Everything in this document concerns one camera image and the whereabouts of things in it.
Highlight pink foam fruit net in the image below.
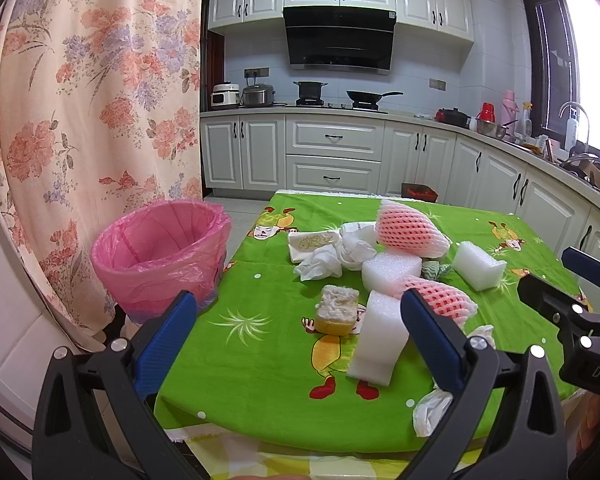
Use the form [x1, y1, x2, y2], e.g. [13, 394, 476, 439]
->
[402, 276, 478, 328]
[375, 200, 451, 259]

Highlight tall white foam block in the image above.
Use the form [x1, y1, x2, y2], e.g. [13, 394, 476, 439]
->
[347, 290, 410, 387]

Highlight green wavy cloth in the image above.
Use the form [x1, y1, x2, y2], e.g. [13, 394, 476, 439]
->
[420, 260, 452, 282]

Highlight white foam cube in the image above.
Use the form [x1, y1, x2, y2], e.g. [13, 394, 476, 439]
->
[362, 249, 422, 296]

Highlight yellow sponge with fluff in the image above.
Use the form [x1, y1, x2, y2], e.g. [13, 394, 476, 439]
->
[314, 285, 360, 336]

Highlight white tissue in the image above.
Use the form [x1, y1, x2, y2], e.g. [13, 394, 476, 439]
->
[335, 221, 377, 271]
[294, 245, 342, 282]

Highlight pink lined trash bin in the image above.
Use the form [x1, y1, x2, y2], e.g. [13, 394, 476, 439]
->
[91, 200, 232, 324]

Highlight white crumpled paper near edge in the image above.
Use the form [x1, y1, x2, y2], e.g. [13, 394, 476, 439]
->
[413, 325, 496, 438]

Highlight chrome faucet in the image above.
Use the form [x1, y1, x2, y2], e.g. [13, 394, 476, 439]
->
[559, 101, 591, 152]

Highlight green cartoon tablecloth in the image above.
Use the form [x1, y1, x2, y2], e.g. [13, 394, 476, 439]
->
[152, 188, 596, 456]

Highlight red floor bin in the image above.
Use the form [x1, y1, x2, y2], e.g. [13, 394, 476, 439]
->
[401, 183, 438, 203]

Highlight steel bowl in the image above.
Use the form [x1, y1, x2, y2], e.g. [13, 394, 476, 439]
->
[476, 118, 508, 139]

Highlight pink thermos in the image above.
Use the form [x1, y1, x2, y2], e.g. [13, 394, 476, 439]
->
[500, 90, 518, 132]

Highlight red kettle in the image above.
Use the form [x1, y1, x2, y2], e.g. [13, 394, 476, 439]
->
[477, 102, 495, 122]

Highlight white lower cabinets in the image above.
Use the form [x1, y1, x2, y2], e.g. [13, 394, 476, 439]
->
[199, 112, 600, 281]

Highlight black casserole pot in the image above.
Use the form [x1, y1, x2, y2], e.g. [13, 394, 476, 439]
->
[434, 107, 470, 129]

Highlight floral curtain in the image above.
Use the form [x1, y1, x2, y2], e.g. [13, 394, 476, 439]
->
[0, 0, 201, 349]

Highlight white rice cooker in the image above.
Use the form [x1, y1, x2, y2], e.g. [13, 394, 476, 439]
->
[210, 82, 240, 110]

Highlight black frying pan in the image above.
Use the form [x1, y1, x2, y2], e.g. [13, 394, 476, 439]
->
[347, 90, 402, 110]

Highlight steel pressure cooker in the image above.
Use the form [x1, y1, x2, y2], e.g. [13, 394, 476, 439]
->
[242, 84, 275, 107]

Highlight black stock pot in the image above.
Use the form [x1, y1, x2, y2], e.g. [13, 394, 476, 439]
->
[294, 80, 327, 106]

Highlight black range hood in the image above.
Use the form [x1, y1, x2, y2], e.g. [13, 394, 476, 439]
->
[283, 6, 396, 74]

